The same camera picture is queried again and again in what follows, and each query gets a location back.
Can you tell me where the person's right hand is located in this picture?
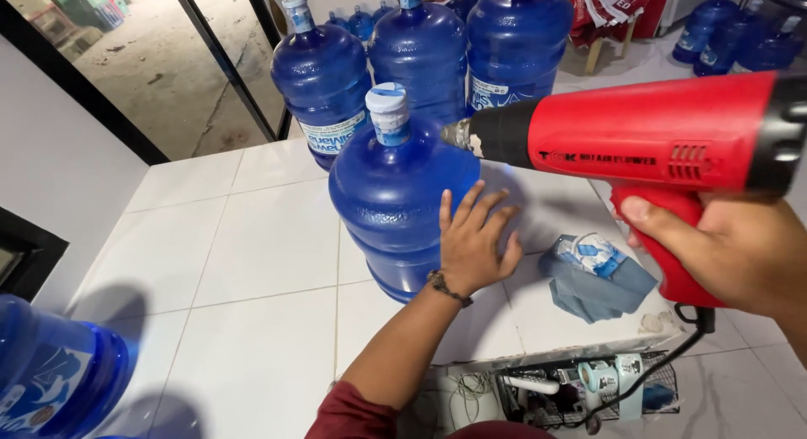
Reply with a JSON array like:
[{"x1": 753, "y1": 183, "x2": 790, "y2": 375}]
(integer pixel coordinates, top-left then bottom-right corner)
[{"x1": 614, "y1": 195, "x2": 807, "y2": 317}]

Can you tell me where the person's left hand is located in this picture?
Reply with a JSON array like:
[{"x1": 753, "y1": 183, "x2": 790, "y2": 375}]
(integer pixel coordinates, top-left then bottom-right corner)
[{"x1": 433, "y1": 180, "x2": 524, "y2": 300}]

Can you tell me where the unlabelled blue water jug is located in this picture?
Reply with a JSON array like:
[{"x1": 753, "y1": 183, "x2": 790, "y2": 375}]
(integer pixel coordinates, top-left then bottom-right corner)
[{"x1": 328, "y1": 82, "x2": 483, "y2": 305}]

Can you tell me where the red black heat gun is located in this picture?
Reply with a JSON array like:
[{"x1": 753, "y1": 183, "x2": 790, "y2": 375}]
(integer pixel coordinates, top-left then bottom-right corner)
[{"x1": 440, "y1": 70, "x2": 807, "y2": 309}]

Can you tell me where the pile of blue white cap seals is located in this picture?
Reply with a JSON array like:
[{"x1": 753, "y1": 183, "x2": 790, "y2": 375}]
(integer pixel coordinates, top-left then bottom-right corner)
[{"x1": 554, "y1": 232, "x2": 629, "y2": 280}]

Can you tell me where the grey blue cloth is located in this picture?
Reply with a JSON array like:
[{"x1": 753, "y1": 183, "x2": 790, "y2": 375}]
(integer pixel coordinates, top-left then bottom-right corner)
[{"x1": 538, "y1": 236, "x2": 659, "y2": 324}]

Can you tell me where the white label roll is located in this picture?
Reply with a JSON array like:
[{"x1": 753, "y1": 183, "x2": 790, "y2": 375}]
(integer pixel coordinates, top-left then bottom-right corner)
[{"x1": 577, "y1": 360, "x2": 619, "y2": 397}]

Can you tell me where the tall white teal roll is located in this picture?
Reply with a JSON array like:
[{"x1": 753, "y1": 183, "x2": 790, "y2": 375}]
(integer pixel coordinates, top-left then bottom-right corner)
[{"x1": 614, "y1": 353, "x2": 644, "y2": 421}]

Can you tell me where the maroon sleeve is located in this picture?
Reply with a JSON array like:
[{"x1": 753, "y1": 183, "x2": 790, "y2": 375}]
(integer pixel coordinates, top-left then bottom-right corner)
[{"x1": 305, "y1": 380, "x2": 557, "y2": 439}]

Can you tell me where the wooden stool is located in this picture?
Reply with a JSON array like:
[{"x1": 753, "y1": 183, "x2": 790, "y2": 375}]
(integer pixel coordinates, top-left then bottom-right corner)
[{"x1": 583, "y1": 9, "x2": 645, "y2": 76}]

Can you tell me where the red white banner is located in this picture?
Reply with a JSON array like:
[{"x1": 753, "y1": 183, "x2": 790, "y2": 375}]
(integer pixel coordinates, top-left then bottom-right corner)
[{"x1": 563, "y1": 0, "x2": 674, "y2": 47}]

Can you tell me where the stack of green crates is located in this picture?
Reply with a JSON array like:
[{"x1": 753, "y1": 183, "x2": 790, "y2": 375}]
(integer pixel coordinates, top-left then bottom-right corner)
[{"x1": 38, "y1": 0, "x2": 135, "y2": 34}]

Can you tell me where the dark beaded bracelet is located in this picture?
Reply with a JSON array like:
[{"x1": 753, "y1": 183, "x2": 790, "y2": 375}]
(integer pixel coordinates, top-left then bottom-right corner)
[{"x1": 427, "y1": 270, "x2": 474, "y2": 309}]

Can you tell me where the coiled white cord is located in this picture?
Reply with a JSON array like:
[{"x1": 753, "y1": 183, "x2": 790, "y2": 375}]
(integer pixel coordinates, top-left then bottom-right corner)
[{"x1": 451, "y1": 371, "x2": 500, "y2": 403}]

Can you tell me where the black power cable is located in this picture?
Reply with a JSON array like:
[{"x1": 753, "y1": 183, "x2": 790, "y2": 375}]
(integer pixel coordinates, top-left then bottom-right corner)
[{"x1": 561, "y1": 303, "x2": 717, "y2": 435}]

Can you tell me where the black wire basket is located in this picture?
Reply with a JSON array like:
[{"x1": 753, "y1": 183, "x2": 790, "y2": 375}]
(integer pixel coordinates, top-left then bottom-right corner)
[{"x1": 495, "y1": 350, "x2": 681, "y2": 428}]

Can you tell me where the black door frame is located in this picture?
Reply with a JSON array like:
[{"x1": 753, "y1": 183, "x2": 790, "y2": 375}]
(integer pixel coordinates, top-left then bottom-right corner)
[{"x1": 0, "y1": 0, "x2": 295, "y2": 167}]

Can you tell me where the black window frame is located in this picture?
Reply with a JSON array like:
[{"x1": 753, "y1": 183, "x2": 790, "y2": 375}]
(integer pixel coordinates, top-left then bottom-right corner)
[{"x1": 0, "y1": 206, "x2": 70, "y2": 303}]

